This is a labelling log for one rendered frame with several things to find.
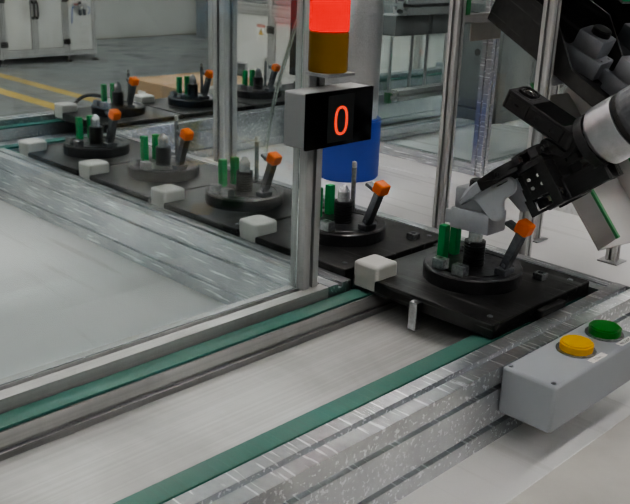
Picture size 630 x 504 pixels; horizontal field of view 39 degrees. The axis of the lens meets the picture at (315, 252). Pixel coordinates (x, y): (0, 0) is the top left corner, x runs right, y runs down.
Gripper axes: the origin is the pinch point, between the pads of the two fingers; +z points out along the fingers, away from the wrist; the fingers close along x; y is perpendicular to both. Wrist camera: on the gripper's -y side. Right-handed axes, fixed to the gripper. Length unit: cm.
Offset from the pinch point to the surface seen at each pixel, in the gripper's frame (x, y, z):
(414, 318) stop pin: -13.2, 12.6, 8.3
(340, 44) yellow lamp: -19.3, -21.3, -5.3
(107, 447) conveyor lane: -58, 12, 13
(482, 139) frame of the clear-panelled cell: 85, -23, 54
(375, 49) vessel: 60, -50, 53
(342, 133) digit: -18.5, -12.4, 1.3
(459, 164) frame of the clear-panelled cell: 85, -21, 64
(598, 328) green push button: -3.1, 23.1, -9.9
